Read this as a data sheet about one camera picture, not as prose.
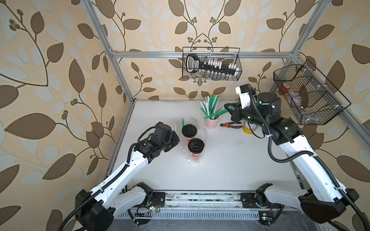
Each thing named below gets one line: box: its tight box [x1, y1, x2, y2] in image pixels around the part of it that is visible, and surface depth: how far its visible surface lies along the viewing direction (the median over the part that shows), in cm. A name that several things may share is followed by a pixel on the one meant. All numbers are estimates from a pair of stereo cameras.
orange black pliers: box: [219, 121, 243, 129], surface depth 107 cm
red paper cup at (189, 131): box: [181, 123, 198, 142], surface depth 83 cm
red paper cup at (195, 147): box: [187, 138, 205, 158], surface depth 76 cm
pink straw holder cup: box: [204, 118, 219, 129], surface depth 105 cm
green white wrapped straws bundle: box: [200, 94, 229, 120], surface depth 96 cm
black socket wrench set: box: [185, 53, 240, 79], surface depth 87 cm
